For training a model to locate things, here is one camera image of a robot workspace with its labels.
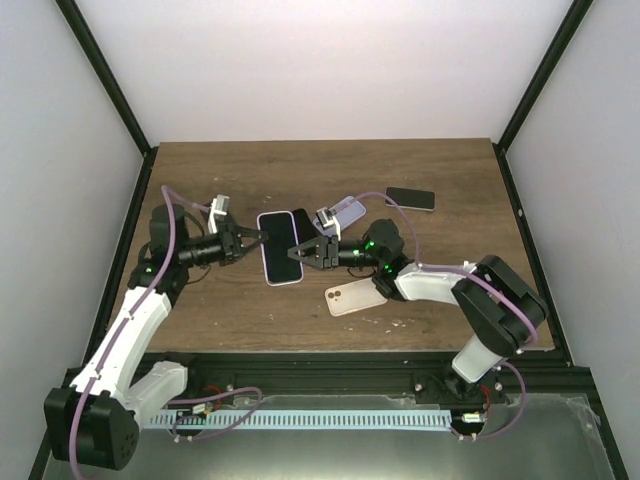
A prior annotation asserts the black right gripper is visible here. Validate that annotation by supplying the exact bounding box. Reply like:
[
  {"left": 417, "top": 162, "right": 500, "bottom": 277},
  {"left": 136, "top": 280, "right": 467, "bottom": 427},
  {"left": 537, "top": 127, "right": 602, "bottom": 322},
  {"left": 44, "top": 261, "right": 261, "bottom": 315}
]
[{"left": 288, "top": 235, "right": 383, "bottom": 271}]

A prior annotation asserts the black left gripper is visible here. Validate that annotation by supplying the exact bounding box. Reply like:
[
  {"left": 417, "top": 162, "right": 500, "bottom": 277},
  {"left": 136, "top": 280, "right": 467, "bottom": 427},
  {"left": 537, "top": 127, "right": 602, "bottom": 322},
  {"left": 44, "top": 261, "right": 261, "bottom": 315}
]
[{"left": 179, "top": 224, "right": 268, "bottom": 269}]

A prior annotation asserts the large lilac phone case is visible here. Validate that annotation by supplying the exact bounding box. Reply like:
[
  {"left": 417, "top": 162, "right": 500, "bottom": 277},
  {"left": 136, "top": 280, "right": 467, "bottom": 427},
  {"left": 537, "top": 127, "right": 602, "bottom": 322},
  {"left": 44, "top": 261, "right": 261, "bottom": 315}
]
[{"left": 256, "top": 210, "right": 305, "bottom": 288}]

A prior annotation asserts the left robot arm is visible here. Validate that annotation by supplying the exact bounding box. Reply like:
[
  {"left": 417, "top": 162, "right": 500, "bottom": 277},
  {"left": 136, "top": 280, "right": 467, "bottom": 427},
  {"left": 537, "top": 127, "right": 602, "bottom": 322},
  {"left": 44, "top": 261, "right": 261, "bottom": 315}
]
[{"left": 44, "top": 196, "right": 268, "bottom": 470}]

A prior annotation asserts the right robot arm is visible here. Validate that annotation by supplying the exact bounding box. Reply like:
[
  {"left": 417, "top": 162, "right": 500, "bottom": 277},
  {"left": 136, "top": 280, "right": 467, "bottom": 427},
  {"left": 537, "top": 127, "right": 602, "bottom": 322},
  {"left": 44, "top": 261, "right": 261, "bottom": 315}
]
[{"left": 287, "top": 219, "right": 549, "bottom": 403}]

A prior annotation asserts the black phone case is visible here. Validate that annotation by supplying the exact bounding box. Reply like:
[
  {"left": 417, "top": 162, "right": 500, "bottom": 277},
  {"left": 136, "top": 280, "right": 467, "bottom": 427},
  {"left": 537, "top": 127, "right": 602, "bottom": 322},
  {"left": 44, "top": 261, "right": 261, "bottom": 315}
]
[{"left": 291, "top": 208, "right": 318, "bottom": 243}]

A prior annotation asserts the small lilac phone case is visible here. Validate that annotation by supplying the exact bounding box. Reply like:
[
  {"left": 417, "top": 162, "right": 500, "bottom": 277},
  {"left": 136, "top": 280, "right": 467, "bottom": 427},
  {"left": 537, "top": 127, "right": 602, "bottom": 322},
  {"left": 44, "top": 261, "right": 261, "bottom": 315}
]
[{"left": 312, "top": 196, "right": 366, "bottom": 236}]

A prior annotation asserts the beige phone case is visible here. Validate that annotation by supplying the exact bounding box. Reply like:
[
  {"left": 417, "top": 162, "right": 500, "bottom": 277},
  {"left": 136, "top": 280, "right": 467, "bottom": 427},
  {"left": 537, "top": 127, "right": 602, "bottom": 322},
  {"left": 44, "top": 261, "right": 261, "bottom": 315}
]
[{"left": 324, "top": 278, "right": 388, "bottom": 317}]

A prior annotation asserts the silver-edged black phone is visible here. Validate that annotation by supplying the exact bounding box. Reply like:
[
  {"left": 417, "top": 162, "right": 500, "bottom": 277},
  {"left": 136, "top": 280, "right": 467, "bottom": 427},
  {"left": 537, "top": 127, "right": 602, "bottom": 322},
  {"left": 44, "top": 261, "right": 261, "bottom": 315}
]
[{"left": 385, "top": 187, "right": 436, "bottom": 212}]

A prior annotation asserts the light blue slotted strip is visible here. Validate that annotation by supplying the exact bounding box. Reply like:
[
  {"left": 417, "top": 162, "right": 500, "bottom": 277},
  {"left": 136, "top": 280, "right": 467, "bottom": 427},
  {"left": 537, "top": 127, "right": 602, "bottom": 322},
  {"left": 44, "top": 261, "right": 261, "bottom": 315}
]
[{"left": 144, "top": 410, "right": 452, "bottom": 432}]

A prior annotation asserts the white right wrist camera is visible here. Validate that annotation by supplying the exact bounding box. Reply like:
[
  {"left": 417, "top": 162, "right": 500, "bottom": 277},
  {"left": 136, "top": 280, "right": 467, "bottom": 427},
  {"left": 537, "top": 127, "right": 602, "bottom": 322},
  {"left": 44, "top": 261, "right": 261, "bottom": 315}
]
[{"left": 312, "top": 207, "right": 341, "bottom": 240}]

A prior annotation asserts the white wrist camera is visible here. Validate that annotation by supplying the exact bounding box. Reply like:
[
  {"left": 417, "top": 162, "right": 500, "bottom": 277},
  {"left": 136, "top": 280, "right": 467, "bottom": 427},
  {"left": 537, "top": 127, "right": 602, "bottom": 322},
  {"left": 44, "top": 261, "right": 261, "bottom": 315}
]
[
  {"left": 312, "top": 207, "right": 341, "bottom": 240},
  {"left": 207, "top": 194, "right": 232, "bottom": 234}
]

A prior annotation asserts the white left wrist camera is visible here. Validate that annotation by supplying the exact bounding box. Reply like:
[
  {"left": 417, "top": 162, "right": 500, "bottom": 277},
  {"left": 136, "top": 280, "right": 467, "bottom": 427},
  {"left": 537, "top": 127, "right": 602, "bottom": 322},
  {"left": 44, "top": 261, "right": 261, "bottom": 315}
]
[{"left": 207, "top": 194, "right": 232, "bottom": 234}]

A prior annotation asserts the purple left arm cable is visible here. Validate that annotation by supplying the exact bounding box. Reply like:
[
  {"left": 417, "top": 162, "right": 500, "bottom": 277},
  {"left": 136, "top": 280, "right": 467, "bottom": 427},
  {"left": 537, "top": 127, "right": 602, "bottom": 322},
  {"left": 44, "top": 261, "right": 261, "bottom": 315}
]
[{"left": 68, "top": 185, "right": 264, "bottom": 480}]

